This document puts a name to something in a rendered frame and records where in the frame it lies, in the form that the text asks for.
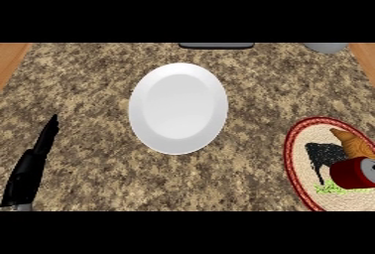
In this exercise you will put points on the white oval plate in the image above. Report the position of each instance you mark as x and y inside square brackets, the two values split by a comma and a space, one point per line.
[178, 108]

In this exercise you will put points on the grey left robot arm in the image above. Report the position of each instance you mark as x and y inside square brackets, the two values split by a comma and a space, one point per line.
[23, 207]

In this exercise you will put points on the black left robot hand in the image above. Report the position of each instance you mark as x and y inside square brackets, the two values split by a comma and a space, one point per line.
[30, 165]

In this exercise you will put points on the red can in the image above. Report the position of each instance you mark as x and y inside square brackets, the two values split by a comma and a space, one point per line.
[349, 175]

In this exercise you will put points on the round woven rooster placemat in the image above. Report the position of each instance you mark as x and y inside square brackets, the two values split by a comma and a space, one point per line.
[312, 172]

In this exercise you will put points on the grey rounded vessel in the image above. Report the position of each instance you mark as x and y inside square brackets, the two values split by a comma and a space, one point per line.
[327, 47]

